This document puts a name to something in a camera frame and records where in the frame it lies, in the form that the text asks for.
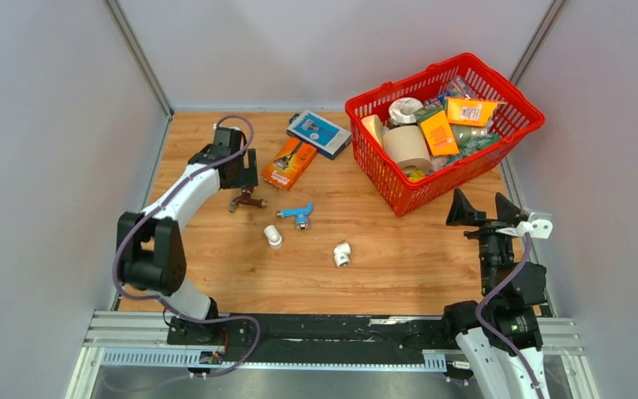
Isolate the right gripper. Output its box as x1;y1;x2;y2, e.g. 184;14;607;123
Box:
444;188;519;295

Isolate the brown water faucet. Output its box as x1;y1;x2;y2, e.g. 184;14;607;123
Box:
228;187;267;213

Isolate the white pipe elbow fitting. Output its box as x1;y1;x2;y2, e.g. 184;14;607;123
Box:
263;224;283;249
333;242;351;268

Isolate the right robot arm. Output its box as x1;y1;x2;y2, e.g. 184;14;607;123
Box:
440;189;553;398

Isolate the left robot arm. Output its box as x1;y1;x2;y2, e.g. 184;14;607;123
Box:
112;126;258;345

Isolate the blue water faucet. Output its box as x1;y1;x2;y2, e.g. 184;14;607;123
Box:
276;203;314;231

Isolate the orange razor box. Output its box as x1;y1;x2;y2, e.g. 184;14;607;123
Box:
261;137;317;191

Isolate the green plastic packet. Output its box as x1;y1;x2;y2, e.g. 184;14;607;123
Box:
449;124;501;162

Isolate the orange green sponge box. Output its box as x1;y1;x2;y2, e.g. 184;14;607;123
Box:
414;106;459;156

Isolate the blue white box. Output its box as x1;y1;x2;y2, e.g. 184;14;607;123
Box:
287;110;352;160

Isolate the brown paper roll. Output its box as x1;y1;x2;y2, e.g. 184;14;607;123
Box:
382;125;432;174

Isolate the red plastic basket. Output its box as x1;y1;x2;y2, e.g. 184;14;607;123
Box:
345;52;546;217

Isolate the orange packet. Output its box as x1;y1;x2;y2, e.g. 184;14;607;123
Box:
444;96;505;127

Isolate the white tape roll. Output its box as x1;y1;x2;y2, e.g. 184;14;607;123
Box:
388;97;423;126

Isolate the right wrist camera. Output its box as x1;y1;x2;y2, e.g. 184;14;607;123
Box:
496;211;553;239

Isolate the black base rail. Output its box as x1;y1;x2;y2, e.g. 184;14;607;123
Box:
166;312;480;366

